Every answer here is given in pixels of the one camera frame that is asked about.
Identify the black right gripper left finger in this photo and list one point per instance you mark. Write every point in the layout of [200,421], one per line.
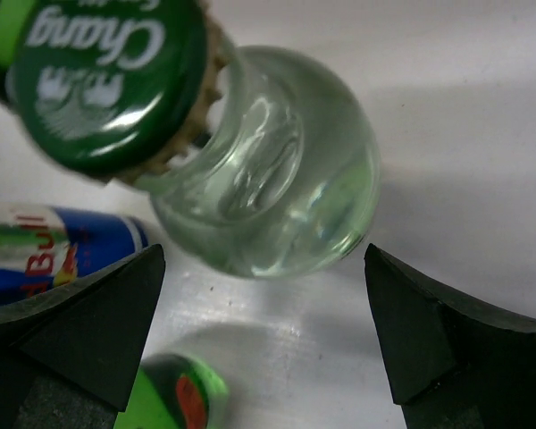
[69,357]

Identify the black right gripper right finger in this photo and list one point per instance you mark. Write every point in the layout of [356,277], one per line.
[452,360]

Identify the blue silver can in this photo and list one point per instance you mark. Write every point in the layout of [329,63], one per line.
[43,247]

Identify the clear glass bottle green cap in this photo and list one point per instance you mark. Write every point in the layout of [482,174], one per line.
[258,160]

